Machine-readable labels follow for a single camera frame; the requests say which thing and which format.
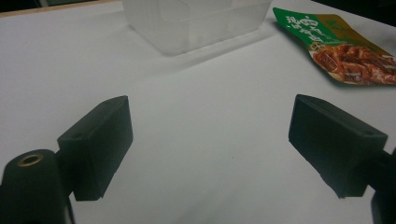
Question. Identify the green snack packet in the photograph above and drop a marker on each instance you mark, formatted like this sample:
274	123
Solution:
345	53

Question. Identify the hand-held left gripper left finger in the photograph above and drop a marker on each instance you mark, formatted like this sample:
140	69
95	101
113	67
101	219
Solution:
96	146

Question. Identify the translucent plastic container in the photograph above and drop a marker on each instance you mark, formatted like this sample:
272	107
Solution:
196	23

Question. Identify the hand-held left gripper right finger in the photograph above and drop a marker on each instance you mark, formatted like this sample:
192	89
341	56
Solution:
333	143

